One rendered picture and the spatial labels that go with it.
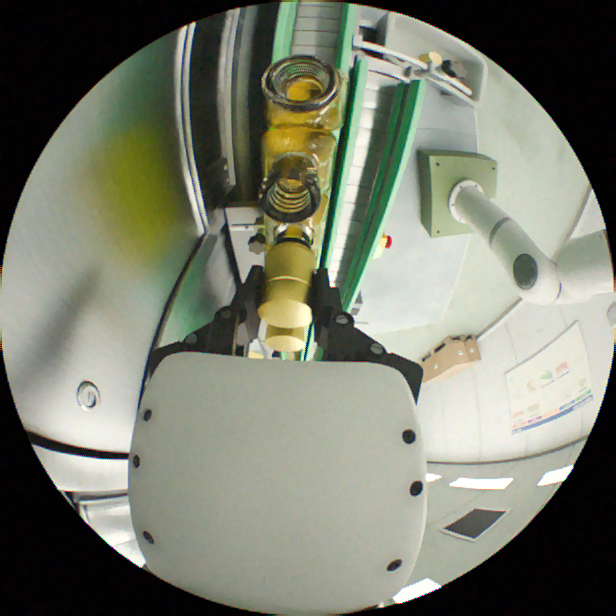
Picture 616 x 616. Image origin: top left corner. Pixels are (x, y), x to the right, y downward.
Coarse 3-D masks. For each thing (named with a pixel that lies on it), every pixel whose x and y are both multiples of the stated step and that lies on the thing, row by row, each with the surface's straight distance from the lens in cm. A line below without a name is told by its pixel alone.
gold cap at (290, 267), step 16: (272, 256) 13; (288, 256) 12; (304, 256) 12; (272, 272) 12; (288, 272) 11; (304, 272) 12; (272, 288) 11; (288, 288) 10; (304, 288) 11; (272, 304) 11; (288, 304) 10; (304, 304) 10; (272, 320) 12; (288, 320) 12; (304, 320) 12
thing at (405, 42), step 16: (400, 16) 52; (400, 32) 57; (416, 32) 57; (432, 32) 55; (400, 48) 54; (416, 48) 56; (432, 48) 59; (448, 48) 60; (464, 48) 57; (400, 64) 44; (464, 64) 63; (480, 64) 59; (432, 80) 47; (464, 80) 60; (480, 80) 57; (464, 96) 50; (480, 96) 54
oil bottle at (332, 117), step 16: (304, 96) 16; (272, 112) 14; (288, 112) 14; (320, 112) 14; (336, 112) 14; (272, 128) 16; (288, 128) 15; (304, 128) 15; (320, 128) 15; (336, 128) 15
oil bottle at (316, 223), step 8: (328, 200) 18; (320, 208) 16; (328, 208) 17; (264, 216) 17; (312, 216) 16; (320, 216) 16; (272, 224) 16; (280, 224) 16; (304, 224) 16; (312, 224) 16; (320, 224) 16; (272, 232) 17; (312, 232) 16; (320, 232) 17; (272, 240) 17; (312, 240) 17; (320, 240) 18; (312, 248) 18
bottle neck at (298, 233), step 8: (288, 224) 16; (296, 224) 16; (280, 232) 15; (288, 232) 15; (296, 232) 15; (304, 232) 15; (280, 240) 14; (288, 240) 14; (296, 240) 14; (304, 240) 14
